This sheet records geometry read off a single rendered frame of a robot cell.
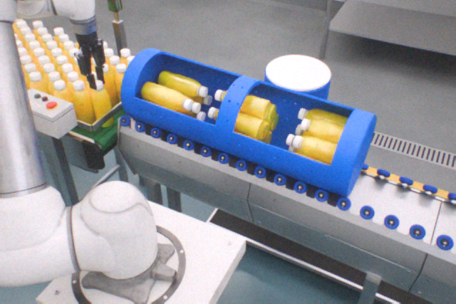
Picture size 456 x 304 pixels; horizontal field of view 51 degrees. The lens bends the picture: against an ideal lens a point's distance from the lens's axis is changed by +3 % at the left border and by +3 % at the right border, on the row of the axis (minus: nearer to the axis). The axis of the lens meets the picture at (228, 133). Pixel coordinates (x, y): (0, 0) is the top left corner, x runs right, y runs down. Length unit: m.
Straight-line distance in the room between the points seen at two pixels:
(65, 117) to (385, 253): 1.19
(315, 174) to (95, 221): 0.71
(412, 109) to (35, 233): 3.10
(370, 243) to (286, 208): 0.29
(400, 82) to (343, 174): 2.67
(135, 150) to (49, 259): 0.87
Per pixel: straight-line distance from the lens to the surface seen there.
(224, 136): 1.56
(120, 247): 1.12
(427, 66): 4.36
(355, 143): 1.44
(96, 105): 1.92
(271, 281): 2.52
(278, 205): 1.68
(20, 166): 1.13
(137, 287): 1.24
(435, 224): 1.69
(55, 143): 1.94
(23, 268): 1.15
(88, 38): 1.76
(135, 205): 1.10
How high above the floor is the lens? 2.12
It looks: 40 degrees down
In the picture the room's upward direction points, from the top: straight up
